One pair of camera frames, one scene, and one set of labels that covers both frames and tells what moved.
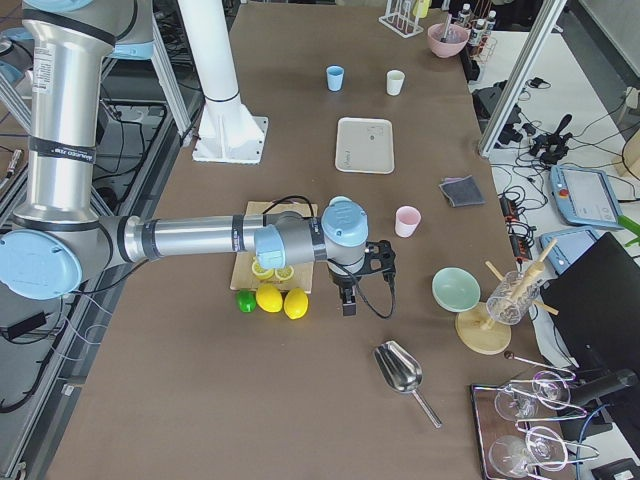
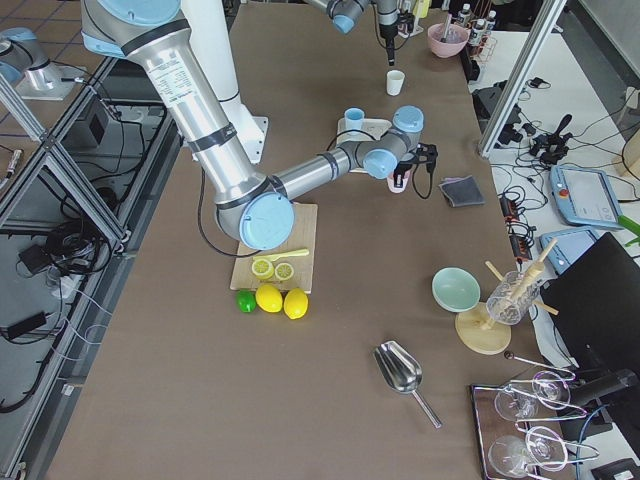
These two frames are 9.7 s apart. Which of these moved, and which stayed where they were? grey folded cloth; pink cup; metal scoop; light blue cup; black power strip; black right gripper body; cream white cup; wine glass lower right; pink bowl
Moved: light blue cup; pink cup; black right gripper body
Stayed: pink bowl; black power strip; wine glass lower right; cream white cup; grey folded cloth; metal scoop
